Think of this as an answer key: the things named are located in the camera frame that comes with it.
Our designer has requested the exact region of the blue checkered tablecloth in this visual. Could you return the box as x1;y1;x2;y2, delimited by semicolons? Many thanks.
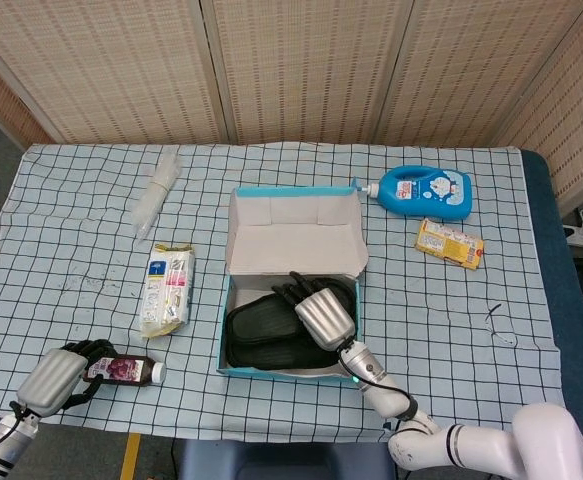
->
0;142;567;444

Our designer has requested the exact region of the woven folding screen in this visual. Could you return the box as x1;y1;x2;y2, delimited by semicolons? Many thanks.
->
0;0;583;206

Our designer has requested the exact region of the teal cardboard shoe box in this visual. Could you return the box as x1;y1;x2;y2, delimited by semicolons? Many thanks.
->
215;185;370;384

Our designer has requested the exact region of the yellow cardboard packet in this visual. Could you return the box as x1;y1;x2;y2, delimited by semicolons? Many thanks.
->
414;217;486;271

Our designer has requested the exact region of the white and yellow wipes pack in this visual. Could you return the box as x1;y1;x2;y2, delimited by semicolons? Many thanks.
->
140;243;196;341

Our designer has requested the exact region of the dark juice bottle white cap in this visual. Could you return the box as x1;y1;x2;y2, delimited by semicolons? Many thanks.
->
83;353;167;386

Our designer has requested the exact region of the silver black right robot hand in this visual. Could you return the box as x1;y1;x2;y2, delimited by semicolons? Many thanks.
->
272;271;357;351

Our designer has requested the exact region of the blue pump detergent bottle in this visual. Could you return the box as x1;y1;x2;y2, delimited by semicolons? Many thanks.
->
350;166;474;221

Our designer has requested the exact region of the dark blue base panel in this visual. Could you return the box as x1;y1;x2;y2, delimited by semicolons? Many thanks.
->
178;439;396;480

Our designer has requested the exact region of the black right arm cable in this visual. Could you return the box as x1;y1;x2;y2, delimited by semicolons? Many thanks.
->
353;369;420;421

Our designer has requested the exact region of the black slipper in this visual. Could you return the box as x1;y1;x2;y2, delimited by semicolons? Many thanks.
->
226;327;345;372
226;273;359;351

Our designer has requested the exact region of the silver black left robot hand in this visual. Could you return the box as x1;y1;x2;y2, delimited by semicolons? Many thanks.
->
16;338;118;419

